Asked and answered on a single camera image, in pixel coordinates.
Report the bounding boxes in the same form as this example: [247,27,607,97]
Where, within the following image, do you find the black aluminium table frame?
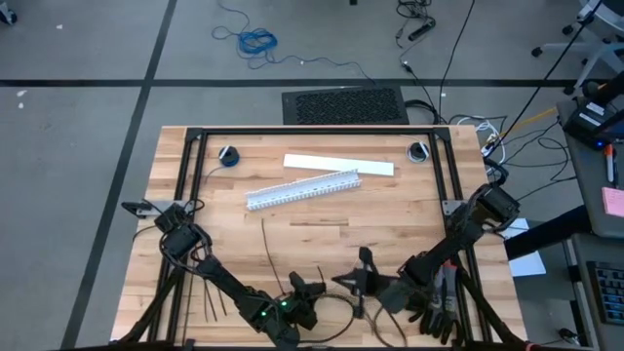
[114,125,530,351]

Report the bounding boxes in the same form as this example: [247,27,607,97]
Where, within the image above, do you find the grey office chair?
[529,0,624,97]

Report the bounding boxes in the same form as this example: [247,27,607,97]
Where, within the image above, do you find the marker pen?
[604,143,617,184]

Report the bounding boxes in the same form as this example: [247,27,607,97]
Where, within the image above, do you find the blue network cable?
[210,0,377,88]

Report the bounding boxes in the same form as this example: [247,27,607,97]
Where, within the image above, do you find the white flat duct cover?
[283,152,396,177]

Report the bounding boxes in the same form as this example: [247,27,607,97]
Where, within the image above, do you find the white paper sheet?
[497,216,548,279]

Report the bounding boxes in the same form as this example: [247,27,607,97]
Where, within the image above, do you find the white slotted cable duct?
[245,168,364,212]

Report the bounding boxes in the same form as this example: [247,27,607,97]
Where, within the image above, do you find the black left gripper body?
[253,270,328,350]

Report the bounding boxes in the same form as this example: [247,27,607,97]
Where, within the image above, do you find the white cord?
[457,115,508,167]

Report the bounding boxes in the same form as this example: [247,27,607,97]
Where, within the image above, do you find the blue wire spool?
[216,144,242,169]

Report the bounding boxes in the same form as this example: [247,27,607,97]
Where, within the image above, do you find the grey desk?
[555,95,624,240]
[565,232,624,351]

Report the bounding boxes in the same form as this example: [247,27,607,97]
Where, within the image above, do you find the black power cord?
[394,0,443,126]

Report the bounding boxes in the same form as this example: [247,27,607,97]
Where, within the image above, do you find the pink sticky notes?
[600,186,624,219]

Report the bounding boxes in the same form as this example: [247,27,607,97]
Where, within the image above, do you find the black wire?
[294,292,357,344]

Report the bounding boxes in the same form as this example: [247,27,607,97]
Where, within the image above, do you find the black power strip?
[407,19,437,43]

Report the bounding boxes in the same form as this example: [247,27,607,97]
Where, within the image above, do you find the black floor mat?
[281,86,411,126]

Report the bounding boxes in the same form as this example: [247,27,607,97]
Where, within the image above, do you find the thin black hanging cable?
[437,0,478,126]

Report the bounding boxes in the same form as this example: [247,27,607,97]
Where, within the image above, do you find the black keyboard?
[586,260,624,327]

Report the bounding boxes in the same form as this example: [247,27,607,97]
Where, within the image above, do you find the thick yellow cable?
[496,106,560,143]

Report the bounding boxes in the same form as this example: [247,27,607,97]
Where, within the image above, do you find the thick black hanging cable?
[486,0,606,160]

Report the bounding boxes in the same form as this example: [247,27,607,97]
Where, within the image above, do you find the black chair caster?
[0,3,20,26]

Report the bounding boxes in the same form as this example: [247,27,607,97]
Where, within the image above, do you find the dark blue bar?
[503,204,594,262]

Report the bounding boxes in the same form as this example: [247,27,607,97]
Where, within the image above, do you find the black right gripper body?
[350,246,404,319]

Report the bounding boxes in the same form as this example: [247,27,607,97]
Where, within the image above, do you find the black label printer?
[562,72,624,151]

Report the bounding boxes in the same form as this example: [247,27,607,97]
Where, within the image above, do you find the grey work glove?
[428,259,463,345]
[408,299,443,337]

